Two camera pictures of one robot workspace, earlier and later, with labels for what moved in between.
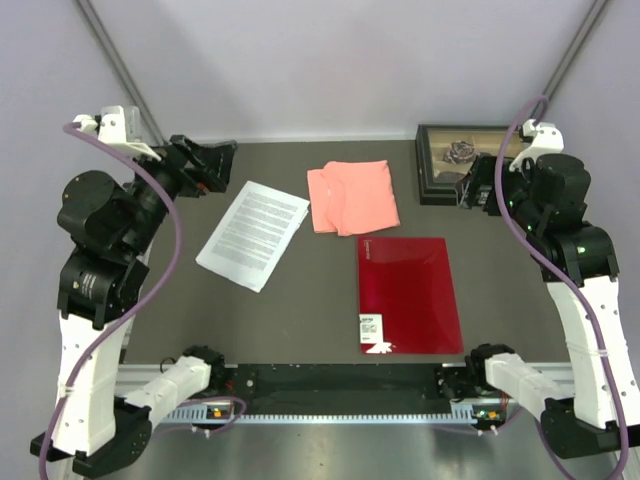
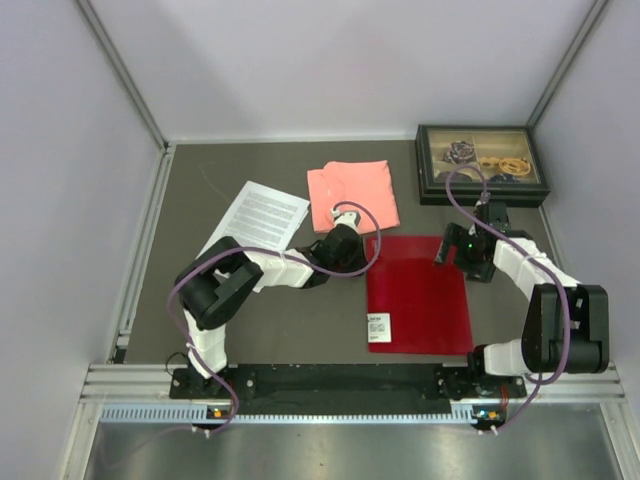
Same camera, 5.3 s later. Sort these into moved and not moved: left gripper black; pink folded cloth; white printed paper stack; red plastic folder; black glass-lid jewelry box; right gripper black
Moved: right gripper black; left gripper black; red plastic folder
Not moved: white printed paper stack; pink folded cloth; black glass-lid jewelry box
